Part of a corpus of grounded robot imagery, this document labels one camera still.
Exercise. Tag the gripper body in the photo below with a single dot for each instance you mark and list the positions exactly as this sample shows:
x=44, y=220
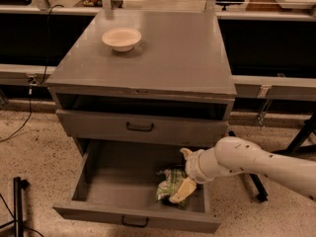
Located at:
x=193, y=166

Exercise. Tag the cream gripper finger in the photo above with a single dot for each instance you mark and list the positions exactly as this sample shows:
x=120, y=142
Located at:
x=186, y=187
x=186, y=152

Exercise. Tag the green jalapeno chip bag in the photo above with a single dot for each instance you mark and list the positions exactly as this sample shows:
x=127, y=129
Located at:
x=171, y=179

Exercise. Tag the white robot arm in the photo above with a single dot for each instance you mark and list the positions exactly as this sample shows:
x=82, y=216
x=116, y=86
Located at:
x=219, y=161

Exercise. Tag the open grey bottom drawer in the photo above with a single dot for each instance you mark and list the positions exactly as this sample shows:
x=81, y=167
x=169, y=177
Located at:
x=119, y=178

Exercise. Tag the grey drawer cabinet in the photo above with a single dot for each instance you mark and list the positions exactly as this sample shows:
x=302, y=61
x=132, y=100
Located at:
x=179, y=69

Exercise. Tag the closed grey middle drawer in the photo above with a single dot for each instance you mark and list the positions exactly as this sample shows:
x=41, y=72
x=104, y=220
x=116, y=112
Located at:
x=171, y=131

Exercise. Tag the black stand base right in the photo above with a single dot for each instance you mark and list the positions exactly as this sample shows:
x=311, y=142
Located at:
x=296, y=142

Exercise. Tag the white bowl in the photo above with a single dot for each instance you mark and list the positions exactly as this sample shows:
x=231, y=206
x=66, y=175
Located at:
x=121, y=39

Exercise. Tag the black stand leg left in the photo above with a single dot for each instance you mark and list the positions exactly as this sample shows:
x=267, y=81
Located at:
x=17, y=221

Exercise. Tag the black drawer handle middle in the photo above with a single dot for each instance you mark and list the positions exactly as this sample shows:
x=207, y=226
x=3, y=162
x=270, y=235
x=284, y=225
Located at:
x=139, y=128

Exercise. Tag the black drawer handle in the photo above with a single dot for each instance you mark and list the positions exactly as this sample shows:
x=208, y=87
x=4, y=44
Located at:
x=137, y=222
x=139, y=128

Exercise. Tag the black drawer handle bottom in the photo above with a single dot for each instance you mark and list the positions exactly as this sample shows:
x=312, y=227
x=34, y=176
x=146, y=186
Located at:
x=137, y=222

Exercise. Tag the grey barrier rail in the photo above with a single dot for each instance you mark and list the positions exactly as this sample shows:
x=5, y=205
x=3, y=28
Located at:
x=270, y=56

